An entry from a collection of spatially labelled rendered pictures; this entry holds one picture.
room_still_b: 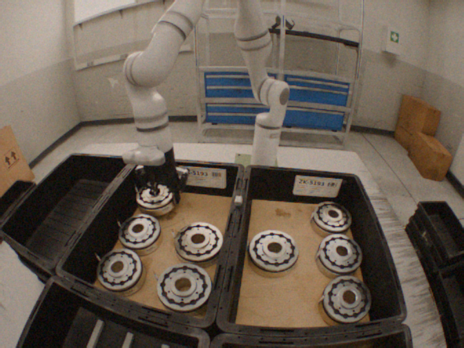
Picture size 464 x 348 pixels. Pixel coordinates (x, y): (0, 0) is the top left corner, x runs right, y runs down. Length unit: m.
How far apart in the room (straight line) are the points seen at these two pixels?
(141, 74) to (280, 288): 0.46
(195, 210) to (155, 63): 0.37
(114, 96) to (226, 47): 1.92
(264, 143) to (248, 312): 0.54
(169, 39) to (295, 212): 0.49
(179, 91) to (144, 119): 2.92
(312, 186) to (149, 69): 0.46
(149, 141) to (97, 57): 3.50
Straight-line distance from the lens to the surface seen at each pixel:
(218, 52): 3.13
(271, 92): 0.70
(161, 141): 0.45
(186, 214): 0.57
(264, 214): 0.57
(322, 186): 0.59
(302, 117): 2.45
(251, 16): 0.58
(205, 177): 0.58
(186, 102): 3.36
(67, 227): 0.69
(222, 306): 0.32
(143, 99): 0.45
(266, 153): 0.78
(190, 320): 0.32
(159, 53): 0.41
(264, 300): 0.44
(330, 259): 0.47
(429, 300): 0.80
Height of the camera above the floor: 1.23
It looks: 35 degrees down
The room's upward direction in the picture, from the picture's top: straight up
